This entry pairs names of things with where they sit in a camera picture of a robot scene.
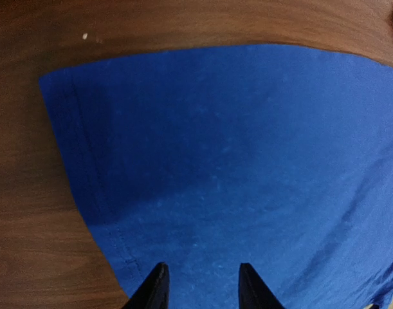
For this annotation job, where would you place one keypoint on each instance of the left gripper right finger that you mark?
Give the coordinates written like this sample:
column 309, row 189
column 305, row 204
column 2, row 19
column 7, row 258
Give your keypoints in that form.
column 253, row 292

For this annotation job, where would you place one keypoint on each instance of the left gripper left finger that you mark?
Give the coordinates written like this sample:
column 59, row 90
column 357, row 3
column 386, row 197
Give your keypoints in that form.
column 153, row 293

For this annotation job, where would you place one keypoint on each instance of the blue garment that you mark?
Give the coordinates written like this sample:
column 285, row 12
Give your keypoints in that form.
column 237, row 132

